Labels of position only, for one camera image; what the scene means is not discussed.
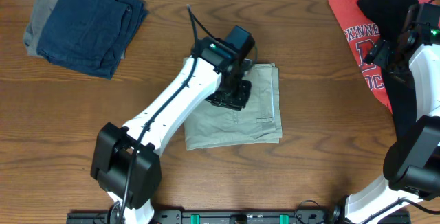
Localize khaki shorts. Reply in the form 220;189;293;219
184;63;283;150

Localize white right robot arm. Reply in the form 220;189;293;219
328;2;439;223

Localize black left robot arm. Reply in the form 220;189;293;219
91;26;255;223

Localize black garment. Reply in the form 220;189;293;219
357;0;419;139

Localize folded navy blue shorts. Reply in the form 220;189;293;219
36;0;148;79

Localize folded grey garment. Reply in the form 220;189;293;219
23;0;58;58

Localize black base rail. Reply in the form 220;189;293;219
66;209;412;224

